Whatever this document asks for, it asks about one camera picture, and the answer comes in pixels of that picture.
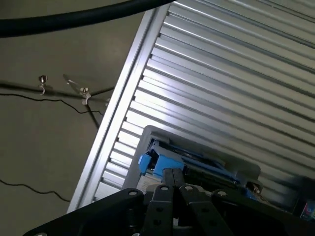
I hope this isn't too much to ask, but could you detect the dark box with colourful print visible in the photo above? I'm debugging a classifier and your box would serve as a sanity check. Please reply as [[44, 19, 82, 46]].
[[294, 176, 315, 220]]

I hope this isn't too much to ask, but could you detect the metal cable clamp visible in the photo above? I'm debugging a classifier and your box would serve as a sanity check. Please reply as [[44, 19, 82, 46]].
[[78, 86, 92, 106], [37, 75, 48, 96]]

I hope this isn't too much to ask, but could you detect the thin black wire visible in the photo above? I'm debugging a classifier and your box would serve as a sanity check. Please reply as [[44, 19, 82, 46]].
[[0, 93, 105, 116], [0, 179, 71, 203]]

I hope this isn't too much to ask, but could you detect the thick black hose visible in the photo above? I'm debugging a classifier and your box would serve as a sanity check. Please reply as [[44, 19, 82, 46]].
[[0, 0, 177, 38]]

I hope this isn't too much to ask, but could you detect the blue and grey device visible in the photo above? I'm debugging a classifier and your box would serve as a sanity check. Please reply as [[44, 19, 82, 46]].
[[122, 124, 262, 199]]

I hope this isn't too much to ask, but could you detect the disk in blue bracket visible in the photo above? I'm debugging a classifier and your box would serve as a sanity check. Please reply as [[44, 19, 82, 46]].
[[137, 139, 245, 189]]

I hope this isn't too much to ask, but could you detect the black clamped floor cable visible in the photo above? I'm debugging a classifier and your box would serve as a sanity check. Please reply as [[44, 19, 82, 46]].
[[0, 83, 116, 130]]

